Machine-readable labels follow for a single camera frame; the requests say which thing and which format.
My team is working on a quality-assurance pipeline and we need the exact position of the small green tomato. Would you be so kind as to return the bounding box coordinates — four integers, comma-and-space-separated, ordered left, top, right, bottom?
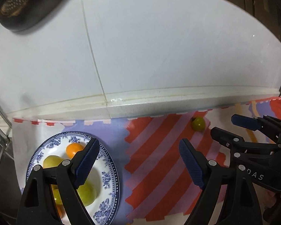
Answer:
191, 117, 206, 132

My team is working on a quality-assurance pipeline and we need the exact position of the yellow-green apple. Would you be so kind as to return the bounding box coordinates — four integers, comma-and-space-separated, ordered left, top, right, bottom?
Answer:
43, 155, 64, 169

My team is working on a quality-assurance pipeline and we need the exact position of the green apple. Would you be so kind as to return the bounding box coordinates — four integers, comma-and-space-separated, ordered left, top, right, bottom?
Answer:
77, 181, 97, 207

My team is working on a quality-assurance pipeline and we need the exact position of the orange mandarin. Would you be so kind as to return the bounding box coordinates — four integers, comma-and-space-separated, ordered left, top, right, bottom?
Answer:
66, 143, 84, 159

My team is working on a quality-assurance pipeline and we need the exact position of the large orange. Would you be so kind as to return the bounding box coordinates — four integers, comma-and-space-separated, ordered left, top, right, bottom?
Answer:
56, 204, 65, 218

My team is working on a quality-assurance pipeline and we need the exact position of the person's right hand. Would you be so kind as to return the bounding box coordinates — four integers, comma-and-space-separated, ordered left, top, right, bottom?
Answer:
264, 187, 281, 223

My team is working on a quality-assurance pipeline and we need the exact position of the colourful patterned table mat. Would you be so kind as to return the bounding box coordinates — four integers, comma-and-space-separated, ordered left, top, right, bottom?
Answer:
13, 97, 281, 224

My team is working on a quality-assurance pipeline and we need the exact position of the blue white porcelain plate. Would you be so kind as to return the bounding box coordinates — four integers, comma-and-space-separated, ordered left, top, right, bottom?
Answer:
26, 132, 120, 224

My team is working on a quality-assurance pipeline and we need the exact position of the black perforated frying pan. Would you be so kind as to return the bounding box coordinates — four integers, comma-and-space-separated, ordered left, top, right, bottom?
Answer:
0, 0, 62, 32

